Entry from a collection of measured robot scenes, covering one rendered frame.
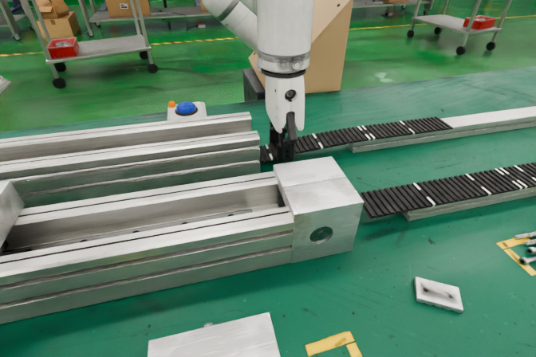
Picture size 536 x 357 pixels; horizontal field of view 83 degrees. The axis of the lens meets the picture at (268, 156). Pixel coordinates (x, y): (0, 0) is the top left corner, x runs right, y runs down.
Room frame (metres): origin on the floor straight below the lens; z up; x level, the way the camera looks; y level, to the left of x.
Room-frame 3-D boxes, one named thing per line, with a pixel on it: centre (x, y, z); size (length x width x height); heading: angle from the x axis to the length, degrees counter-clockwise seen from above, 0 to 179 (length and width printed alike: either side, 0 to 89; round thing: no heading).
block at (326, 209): (0.32, -0.06, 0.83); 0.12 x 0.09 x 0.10; 14
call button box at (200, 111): (0.57, 0.17, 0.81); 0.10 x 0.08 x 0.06; 14
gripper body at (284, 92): (0.49, -0.03, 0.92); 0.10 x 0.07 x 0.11; 14
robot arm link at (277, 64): (0.49, -0.03, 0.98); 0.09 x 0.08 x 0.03; 14
